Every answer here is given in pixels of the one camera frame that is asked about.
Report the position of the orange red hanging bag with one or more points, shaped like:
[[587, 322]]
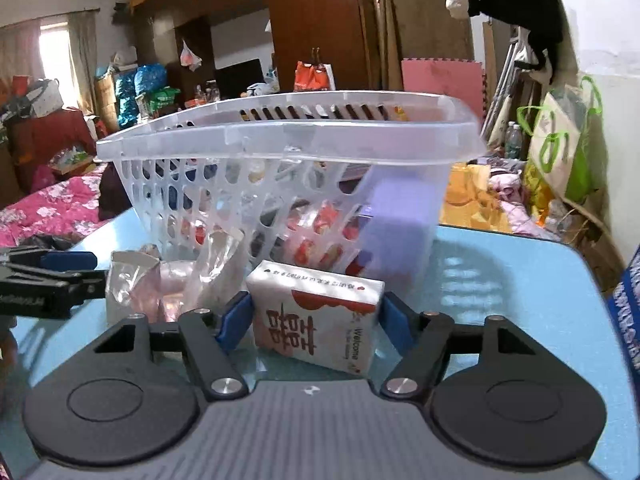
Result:
[[310, 77]]

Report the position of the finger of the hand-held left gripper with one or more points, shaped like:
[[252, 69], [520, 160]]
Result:
[[70, 261], [87, 285]]

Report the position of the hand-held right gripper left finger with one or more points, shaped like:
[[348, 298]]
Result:
[[235, 322]]

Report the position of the pink foam mat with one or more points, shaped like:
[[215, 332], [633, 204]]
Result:
[[440, 77]]

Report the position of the large purple box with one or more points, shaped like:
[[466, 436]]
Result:
[[400, 210]]

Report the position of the yellow patterned cloth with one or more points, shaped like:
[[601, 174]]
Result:
[[465, 195]]

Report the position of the brown wooden wardrobe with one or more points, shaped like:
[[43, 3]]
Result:
[[310, 20]]

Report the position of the white handbag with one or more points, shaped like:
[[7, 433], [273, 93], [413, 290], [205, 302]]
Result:
[[42, 95]]

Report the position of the maroon garment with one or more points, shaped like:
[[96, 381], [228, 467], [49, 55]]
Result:
[[110, 190]]

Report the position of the white black hanging jacket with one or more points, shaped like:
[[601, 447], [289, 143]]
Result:
[[510, 0]]

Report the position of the blue patterned bag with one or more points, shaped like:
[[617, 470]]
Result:
[[150, 77]]

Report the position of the pink floral blanket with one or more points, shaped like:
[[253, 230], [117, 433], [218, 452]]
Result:
[[50, 205]]

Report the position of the red cloth covered cabinet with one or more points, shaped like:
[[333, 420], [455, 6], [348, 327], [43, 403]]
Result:
[[45, 130]]

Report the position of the pink box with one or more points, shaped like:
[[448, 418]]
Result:
[[135, 285]]

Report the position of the green printed bag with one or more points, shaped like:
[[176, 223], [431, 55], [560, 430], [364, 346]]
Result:
[[165, 100]]

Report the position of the black television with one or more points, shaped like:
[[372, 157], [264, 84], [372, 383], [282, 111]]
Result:
[[240, 77]]

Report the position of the clear water bottle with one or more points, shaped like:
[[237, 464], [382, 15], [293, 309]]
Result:
[[512, 140]]

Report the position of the beige window curtain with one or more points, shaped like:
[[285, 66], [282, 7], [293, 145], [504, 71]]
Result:
[[20, 50], [82, 60]]

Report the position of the brown wooden door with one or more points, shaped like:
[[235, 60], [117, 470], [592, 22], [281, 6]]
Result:
[[425, 10]]

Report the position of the stacked cardboard boxes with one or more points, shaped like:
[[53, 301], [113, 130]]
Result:
[[106, 105]]

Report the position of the white red tissue pack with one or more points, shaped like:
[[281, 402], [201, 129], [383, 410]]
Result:
[[300, 320]]

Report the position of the translucent white plastic basket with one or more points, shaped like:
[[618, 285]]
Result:
[[300, 132]]

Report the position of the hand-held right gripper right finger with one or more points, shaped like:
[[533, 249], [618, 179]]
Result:
[[397, 322]]

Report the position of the blue shopping bag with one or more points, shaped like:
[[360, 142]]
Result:
[[627, 310]]

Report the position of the white hanging plastic bag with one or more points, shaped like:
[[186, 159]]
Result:
[[189, 57]]

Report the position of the green white tote bag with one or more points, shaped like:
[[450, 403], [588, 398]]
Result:
[[550, 145]]

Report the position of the metal ladder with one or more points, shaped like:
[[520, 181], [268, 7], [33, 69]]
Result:
[[507, 85]]

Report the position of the clear plastic wrap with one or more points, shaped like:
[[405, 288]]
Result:
[[217, 260]]

